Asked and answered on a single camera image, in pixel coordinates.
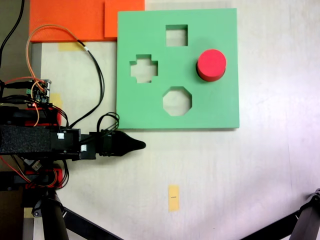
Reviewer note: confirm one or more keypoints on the red cylinder block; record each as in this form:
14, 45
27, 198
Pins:
212, 63

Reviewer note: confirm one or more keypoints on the green shape hole board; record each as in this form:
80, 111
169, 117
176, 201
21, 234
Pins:
180, 115

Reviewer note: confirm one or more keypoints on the yellow tape piece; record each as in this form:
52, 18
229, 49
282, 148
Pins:
57, 100
67, 47

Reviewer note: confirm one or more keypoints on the black circuit board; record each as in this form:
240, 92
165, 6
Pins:
33, 165

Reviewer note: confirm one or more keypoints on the yellow tape marker strip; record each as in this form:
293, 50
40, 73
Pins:
174, 198

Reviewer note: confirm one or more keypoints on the green circuit board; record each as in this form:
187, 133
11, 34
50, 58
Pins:
40, 95

